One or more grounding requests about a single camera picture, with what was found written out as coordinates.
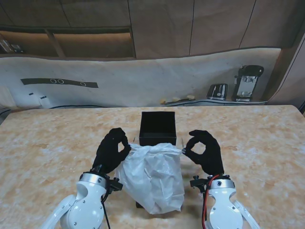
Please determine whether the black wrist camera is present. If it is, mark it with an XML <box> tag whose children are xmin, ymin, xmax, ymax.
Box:
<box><xmin>190</xmin><ymin>175</ymin><xmax>208</xmax><ymax>192</ymax></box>
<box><xmin>108</xmin><ymin>177</ymin><xmax>123</xmax><ymax>192</ymax></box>

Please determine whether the black silver coffee machine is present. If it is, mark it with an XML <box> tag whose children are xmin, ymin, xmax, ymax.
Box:
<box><xmin>231</xmin><ymin>65</ymin><xmax>264</xmax><ymax>102</ymax></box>

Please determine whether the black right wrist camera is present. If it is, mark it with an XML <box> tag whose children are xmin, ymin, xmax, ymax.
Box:
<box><xmin>190</xmin><ymin>175</ymin><xmax>208</xmax><ymax>192</ymax></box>

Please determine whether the grey kitchen counter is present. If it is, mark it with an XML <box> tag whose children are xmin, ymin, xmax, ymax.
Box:
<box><xmin>47</xmin><ymin>98</ymin><xmax>269</xmax><ymax>109</ymax></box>

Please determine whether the dark wall strip with rings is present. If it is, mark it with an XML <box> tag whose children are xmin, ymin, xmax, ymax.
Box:
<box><xmin>20</xmin><ymin>78</ymin><xmax>99</xmax><ymax>89</ymax></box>

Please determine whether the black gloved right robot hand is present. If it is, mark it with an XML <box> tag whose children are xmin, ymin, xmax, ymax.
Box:
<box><xmin>182</xmin><ymin>129</ymin><xmax>225</xmax><ymax>176</ymax></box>

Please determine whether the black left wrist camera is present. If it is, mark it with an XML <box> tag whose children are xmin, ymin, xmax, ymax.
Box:
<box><xmin>108</xmin><ymin>177</ymin><xmax>123</xmax><ymax>192</ymax></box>

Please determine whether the dark left wrist cable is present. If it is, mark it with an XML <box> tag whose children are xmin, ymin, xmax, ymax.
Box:
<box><xmin>101</xmin><ymin>190</ymin><xmax>112</xmax><ymax>229</ymax></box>

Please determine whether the small black shelf item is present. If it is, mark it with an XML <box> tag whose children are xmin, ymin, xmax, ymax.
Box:
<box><xmin>10</xmin><ymin>44</ymin><xmax>26</xmax><ymax>53</ymax></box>

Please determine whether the open black gift box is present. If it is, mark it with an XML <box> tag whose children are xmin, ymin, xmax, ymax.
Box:
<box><xmin>139</xmin><ymin>111</ymin><xmax>177</xmax><ymax>146</ymax></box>

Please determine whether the dark cutting board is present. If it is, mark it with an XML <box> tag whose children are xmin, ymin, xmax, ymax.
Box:
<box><xmin>164</xmin><ymin>97</ymin><xmax>196</xmax><ymax>104</ymax></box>

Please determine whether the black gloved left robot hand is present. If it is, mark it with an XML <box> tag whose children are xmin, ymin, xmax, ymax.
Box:
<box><xmin>92</xmin><ymin>127</ymin><xmax>132</xmax><ymax>175</ymax></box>

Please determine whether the white printed plastic bag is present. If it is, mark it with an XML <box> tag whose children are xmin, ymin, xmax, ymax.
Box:
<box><xmin>115</xmin><ymin>142</ymin><xmax>185</xmax><ymax>214</ymax></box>

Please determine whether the red right wrist cable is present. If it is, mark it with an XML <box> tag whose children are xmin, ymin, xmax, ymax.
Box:
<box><xmin>202</xmin><ymin>175</ymin><xmax>220</xmax><ymax>228</ymax></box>

